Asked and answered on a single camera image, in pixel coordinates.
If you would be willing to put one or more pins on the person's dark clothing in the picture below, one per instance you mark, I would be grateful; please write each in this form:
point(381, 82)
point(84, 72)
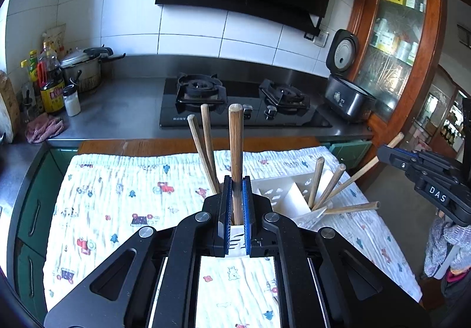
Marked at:
point(458, 285)

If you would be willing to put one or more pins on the white chopstick holder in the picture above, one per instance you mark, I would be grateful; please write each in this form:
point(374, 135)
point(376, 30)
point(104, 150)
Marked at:
point(290, 199)

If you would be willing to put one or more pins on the black power plug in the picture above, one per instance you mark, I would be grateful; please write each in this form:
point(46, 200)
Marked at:
point(311, 36)

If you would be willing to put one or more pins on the pink rag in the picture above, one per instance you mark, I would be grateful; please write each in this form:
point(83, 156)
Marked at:
point(44, 129)

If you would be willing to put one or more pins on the steel pressure cooker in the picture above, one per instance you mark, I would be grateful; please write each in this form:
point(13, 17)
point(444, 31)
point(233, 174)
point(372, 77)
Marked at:
point(82, 68)

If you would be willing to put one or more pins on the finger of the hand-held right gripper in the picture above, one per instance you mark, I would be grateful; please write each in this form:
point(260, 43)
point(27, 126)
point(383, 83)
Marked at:
point(404, 165)
point(438, 169)

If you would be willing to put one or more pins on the black gas stove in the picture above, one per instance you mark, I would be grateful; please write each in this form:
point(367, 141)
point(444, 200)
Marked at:
point(243, 107)

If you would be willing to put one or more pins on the large dark soy sauce bottle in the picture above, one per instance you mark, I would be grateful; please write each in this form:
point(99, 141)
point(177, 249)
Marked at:
point(51, 88)

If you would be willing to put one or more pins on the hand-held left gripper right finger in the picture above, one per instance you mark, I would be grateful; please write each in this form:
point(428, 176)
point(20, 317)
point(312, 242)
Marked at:
point(247, 217)

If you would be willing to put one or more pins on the white cartoon printed cloth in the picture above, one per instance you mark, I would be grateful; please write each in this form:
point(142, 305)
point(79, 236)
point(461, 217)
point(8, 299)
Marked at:
point(110, 203)

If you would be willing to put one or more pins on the clear bottle with yellow cap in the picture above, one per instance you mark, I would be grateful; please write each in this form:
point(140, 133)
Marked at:
point(25, 77)

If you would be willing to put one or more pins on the yellow packet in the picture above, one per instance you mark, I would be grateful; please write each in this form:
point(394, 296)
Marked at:
point(55, 37)

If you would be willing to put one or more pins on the green base cabinet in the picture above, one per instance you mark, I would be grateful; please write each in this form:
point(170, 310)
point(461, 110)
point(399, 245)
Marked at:
point(36, 210)

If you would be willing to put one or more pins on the white wall socket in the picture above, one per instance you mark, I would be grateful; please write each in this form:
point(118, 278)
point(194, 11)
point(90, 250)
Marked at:
point(321, 39)

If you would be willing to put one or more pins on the wooden glass door cabinet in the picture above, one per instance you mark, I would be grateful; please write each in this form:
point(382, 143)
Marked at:
point(397, 66)

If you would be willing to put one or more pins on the white jar with black lid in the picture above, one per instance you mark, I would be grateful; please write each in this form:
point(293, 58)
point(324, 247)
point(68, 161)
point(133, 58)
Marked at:
point(72, 103)

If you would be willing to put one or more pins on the round wooden cutting board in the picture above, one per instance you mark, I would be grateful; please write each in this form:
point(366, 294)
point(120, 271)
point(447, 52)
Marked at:
point(8, 103)

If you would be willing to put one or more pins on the green bottle with yellow cap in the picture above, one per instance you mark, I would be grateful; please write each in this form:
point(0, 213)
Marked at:
point(34, 68)

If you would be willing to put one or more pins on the black rice cooker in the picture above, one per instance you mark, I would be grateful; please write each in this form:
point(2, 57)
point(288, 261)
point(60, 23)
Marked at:
point(346, 92)

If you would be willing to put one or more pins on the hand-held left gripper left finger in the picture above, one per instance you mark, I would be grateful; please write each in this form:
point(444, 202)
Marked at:
point(227, 217)

